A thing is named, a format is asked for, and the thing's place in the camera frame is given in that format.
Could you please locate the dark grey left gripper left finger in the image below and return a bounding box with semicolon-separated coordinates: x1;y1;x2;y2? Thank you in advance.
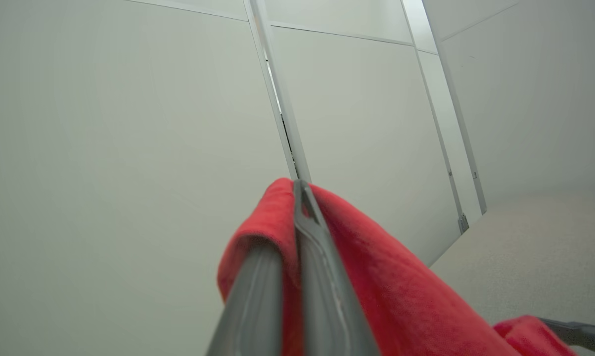
206;246;284;356

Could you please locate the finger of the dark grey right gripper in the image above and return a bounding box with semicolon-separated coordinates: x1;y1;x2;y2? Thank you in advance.
293;179;381;356

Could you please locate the dark grey pointed left gripper right finger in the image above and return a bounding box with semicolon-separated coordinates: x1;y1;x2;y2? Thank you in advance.
540;317;595;356

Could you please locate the red fleece garment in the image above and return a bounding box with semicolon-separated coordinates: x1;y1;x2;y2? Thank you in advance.
217;178;579;356

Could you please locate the grey metal partition post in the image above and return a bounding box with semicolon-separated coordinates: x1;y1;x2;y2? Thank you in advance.
243;0;312;182

